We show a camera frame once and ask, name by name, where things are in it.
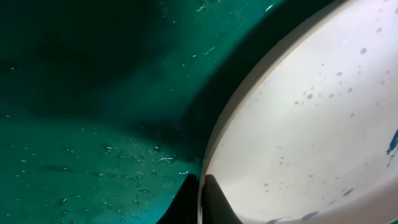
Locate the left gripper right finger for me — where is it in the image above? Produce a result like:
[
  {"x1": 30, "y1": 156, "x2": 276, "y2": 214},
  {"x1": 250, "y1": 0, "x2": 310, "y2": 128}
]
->
[{"x1": 201, "y1": 174, "x2": 242, "y2": 224}]

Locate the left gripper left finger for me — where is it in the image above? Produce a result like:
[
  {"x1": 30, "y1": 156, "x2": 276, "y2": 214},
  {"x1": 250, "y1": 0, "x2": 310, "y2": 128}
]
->
[{"x1": 157, "y1": 174, "x2": 199, "y2": 224}]

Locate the white round plate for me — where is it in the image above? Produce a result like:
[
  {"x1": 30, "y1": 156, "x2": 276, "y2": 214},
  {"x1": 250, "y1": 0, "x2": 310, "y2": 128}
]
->
[{"x1": 203, "y1": 0, "x2": 397, "y2": 223}]

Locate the teal plastic tray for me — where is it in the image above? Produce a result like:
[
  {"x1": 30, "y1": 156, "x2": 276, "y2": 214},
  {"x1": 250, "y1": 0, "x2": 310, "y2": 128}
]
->
[{"x1": 1, "y1": 0, "x2": 328, "y2": 223}]

